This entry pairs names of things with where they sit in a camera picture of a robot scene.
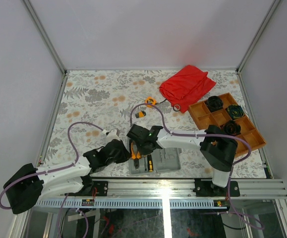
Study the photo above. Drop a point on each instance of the orange tape measure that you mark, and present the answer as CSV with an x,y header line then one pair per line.
x,y
150,102

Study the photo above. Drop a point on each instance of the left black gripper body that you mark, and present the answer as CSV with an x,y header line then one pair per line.
x,y
122,157

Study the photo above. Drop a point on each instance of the grey plastic tool case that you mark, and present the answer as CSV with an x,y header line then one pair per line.
x,y
163,161

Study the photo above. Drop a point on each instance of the red folded cloth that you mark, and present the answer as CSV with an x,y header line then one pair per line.
x,y
186,87

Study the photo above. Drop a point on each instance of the hex key set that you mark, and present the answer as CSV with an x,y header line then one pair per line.
x,y
140,114

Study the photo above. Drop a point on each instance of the green black spinning top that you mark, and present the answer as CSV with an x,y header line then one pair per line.
x,y
235,111

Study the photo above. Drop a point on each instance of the black orange spinning top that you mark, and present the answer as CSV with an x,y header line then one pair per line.
x,y
231,128

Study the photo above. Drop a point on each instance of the black tape roll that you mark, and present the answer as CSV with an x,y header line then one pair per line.
x,y
176,107

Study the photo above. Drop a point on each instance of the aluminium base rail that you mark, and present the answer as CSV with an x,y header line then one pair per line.
x,y
149,193

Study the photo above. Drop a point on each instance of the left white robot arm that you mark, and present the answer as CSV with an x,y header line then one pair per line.
x,y
30,184

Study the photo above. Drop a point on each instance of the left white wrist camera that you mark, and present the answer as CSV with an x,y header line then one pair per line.
x,y
112,134

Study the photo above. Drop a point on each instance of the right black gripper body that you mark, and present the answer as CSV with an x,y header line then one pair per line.
x,y
143,151

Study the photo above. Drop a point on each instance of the wooden compartment tray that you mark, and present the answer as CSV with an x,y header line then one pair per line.
x,y
223,111

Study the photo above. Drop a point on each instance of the orange handled pliers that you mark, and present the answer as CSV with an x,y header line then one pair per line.
x,y
135,155

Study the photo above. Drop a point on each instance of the black spinning top upper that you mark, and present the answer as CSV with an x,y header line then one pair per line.
x,y
214,103

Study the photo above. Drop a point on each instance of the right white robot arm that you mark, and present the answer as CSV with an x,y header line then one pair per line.
x,y
217,148

